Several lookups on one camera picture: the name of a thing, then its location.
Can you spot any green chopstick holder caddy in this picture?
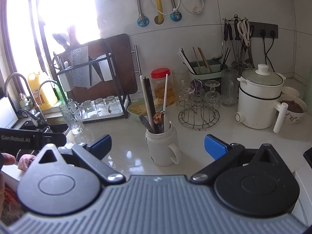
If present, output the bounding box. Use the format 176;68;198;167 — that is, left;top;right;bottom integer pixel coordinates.
190;60;222;80

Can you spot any white spoon in mug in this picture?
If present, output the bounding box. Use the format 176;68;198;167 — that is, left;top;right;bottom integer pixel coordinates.
161;74;168;132

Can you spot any black wall socket strip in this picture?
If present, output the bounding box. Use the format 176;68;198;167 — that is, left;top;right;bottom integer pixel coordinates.
250;22;279;39

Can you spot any green bowl of toothpicks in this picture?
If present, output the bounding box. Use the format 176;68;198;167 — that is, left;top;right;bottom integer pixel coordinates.
127;98;163;123

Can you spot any person's hand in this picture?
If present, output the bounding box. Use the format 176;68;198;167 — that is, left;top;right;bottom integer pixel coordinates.
0;153;16;213

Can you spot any patterned bowl with food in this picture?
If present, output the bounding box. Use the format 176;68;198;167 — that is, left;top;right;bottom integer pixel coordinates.
279;94;307;124

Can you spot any steel cabinet handle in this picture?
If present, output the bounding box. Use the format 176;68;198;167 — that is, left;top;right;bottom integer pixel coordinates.
131;45;142;76

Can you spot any copper spoon in mug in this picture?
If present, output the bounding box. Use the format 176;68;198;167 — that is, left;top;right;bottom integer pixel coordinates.
153;113;163;134

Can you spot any hanging utensil rack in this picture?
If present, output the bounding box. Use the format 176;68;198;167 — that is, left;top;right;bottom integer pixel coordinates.
221;14;254;72

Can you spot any tall clear drinking glass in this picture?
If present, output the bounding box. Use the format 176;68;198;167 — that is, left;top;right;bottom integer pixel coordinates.
221;69;239;106

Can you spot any white ceramic mug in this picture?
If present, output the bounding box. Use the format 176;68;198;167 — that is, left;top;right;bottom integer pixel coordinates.
145;123;182;166

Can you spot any textured glass tumbler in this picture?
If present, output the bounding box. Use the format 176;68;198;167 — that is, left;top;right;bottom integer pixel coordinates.
59;99;84;136

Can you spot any black dish drying rack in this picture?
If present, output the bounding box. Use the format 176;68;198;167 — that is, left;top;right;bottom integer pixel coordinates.
53;39;130;124

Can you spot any black chopstick in mug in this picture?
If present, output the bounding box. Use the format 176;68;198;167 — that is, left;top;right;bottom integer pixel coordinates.
140;76;156;134

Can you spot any wire glass drying stand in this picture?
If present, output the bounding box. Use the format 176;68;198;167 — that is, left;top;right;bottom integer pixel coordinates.
177;79;219;131

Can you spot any yellow oil bottle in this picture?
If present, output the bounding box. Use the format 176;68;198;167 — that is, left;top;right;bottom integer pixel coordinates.
27;70;57;110

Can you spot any red lid plastic jar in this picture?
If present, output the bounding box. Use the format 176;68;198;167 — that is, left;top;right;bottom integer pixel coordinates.
151;68;176;107

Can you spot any left braided metal hose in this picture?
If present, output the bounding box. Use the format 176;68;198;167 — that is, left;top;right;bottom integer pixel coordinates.
119;0;150;28

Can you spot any chrome kitchen faucet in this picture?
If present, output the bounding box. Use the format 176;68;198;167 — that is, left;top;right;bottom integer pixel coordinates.
4;72;48;125

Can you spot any dark wooden cutting board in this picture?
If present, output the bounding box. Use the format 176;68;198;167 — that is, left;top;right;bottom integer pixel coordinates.
67;33;137;103

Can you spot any yellow corrugated gas hose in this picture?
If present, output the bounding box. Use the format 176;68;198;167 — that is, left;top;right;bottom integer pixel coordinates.
150;0;164;24

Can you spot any white electric cooking pot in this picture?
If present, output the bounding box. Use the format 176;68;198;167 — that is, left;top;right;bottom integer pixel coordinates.
235;64;288;134

